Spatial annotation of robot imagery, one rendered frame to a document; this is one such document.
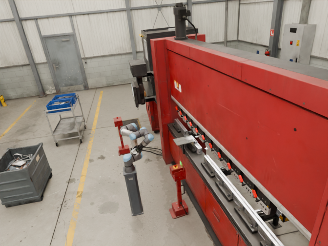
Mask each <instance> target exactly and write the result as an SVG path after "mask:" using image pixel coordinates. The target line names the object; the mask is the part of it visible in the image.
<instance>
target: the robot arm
mask: <svg viewBox="0 0 328 246"><path fill-rule="evenodd" d="M120 134H121V135H122V136H127V137H130V141H131V146H132V150H131V153H132V154H125V155H124V157H123V162H124V172H125V173H132V172H134V171H135V167H134V165H133V162H135V161H137V160H140V159H141V158H142V157H143V154H142V150H143V148H144V147H146V146H147V145H148V144H149V143H150V142H151V141H152V140H153V139H154V136H153V135H152V134H149V132H148V131H147V129H146V128H145V127H142V128H141V129H140V130H139V131H138V128H137V126H136V125H135V124H134V123H131V124H128V125H125V126H123V127H122V128H121V129H120ZM142 136H144V138H145V139H144V140H143V141H142V142H141V143H140V144H139V145H138V143H137V138H140V137H142Z"/></svg>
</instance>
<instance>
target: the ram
mask: <svg viewBox="0 0 328 246"><path fill-rule="evenodd" d="M168 61H169V74H170V87H171V95H172V96H173V97H174V98H175V99H176V100H177V101H178V102H179V103H180V104H181V105H182V106H183V107H184V108H185V109H186V110H187V111H188V112H189V113H190V114H191V115H192V116H193V117H194V118H195V119H196V120H197V121H198V122H199V123H200V124H201V125H202V126H203V127H204V128H205V129H206V130H207V131H208V132H209V133H210V134H211V135H212V136H213V137H214V138H215V139H216V140H217V141H218V142H219V143H220V144H221V145H222V146H223V147H224V148H225V149H226V150H227V151H228V152H229V153H230V154H231V155H232V156H233V157H234V158H235V159H236V160H237V161H238V162H239V163H240V164H241V165H242V166H243V167H244V168H245V169H246V170H247V171H248V172H249V173H250V174H251V175H252V176H253V177H254V178H255V179H256V180H257V181H258V182H259V183H260V184H261V185H262V186H263V187H264V188H265V189H266V190H267V191H268V192H269V193H270V194H271V195H272V196H273V197H274V198H275V199H276V200H277V201H278V202H279V203H280V204H281V205H282V206H283V207H284V208H285V209H286V210H287V211H288V212H289V213H290V214H291V215H292V216H293V217H294V218H295V219H296V220H297V221H298V222H299V223H300V224H301V225H302V226H303V227H304V228H305V229H306V230H307V231H308V232H309V233H310V234H312V231H313V228H314V224H315V221H316V217H317V214H318V210H319V207H320V204H321V200H322V197H323V193H324V190H325V187H326V183H327V180H328V118H327V117H325V116H323V115H320V114H318V113H316V112H313V111H311V110H309V109H306V108H304V107H302V106H299V105H297V104H295V103H292V102H290V101H287V100H285V99H283V98H280V97H278V96H276V95H273V94H271V93H269V92H266V91H264V90H262V89H259V88H257V87H255V86H253V85H251V84H248V83H246V82H244V81H241V80H239V79H237V78H234V77H232V76H230V75H227V74H225V73H223V72H220V71H218V70H216V69H213V68H211V67H209V66H206V65H204V64H202V63H199V62H197V61H194V60H192V59H190V58H187V57H185V56H183V55H180V54H178V53H176V52H173V51H171V50H168ZM174 81H176V86H177V83H178V87H177V88H178V89H179V84H180V85H181V92H180V91H179V90H178V89H177V88H175V82H174ZM172 100H173V101H174V102H175V103H176V104H177V105H178V106H179V107H180V108H181V109H182V110H183V111H184V112H185V113H186V114H187V115H188V116H189V117H190V118H191V119H192V120H193V118H192V117H191V116H190V115H189V114H188V113H187V112H186V111H185V110H184V109H183V108H182V107H181V106H180V105H179V104H178V103H177V102H176V101H175V100H174V99H173V98H172ZM193 121H194V120H193ZM194 122H195V121H194ZM195 123H196V122H195ZM196 124H197V123H196ZM197 126H198V127H199V128H200V129H201V130H202V131H203V132H204V133H205V134H206V135H208V134H207V133H206V132H205V131H204V130H203V129H202V128H201V127H200V126H199V125H198V124H197ZM208 136H209V135H208ZM209 137H210V136H209ZM210 138H211V137H210ZM211 140H212V141H213V142H214V143H215V144H216V145H217V146H218V147H219V148H220V149H221V150H222V151H223V152H224V153H225V154H226V155H227V156H228V157H229V158H230V159H231V160H232V161H233V162H234V163H235V164H236V165H237V166H238V167H239V168H240V170H241V171H242V172H243V173H244V174H245V175H246V176H247V177H248V178H249V179H250V180H251V181H252V182H253V183H254V184H255V185H256V186H257V187H258V188H259V189H260V190H261V191H262V192H263V193H264V194H265V195H266V196H267V197H268V198H269V200H270V201H271V202H272V203H273V204H274V205H275V206H276V207H277V208H278V209H279V210H280V211H281V212H282V213H283V214H284V215H285V216H286V217H287V218H288V219H289V220H290V221H291V222H292V223H293V224H294V225H295V226H296V227H297V228H298V230H299V231H300V232H301V233H302V234H303V235H304V236H305V237H306V238H307V239H308V240H309V241H310V237H309V236H308V235H307V234H306V233H305V232H304V231H303V230H302V229H301V228H300V227H299V226H298V225H297V224H296V223H295V222H294V221H293V220H292V219H291V218H290V217H289V216H288V215H287V214H286V213H285V212H284V211H283V210H282V209H281V208H280V207H279V206H278V205H277V204H276V203H275V202H274V201H273V200H272V199H271V198H270V197H269V196H268V195H267V194H266V193H265V192H264V191H263V190H262V189H261V188H260V187H259V186H258V185H257V184H256V182H255V181H254V180H253V179H252V178H251V177H250V176H249V175H248V174H247V173H246V172H245V171H244V170H243V169H242V168H241V167H240V166H239V165H238V164H237V163H236V162H235V161H234V160H233V159H232V158H231V157H230V156H229V155H228V154H227V153H226V152H225V151H224V150H223V149H222V148H221V147H220V146H219V145H218V144H217V143H216V142H215V141H214V140H213V139H212V138H211Z"/></svg>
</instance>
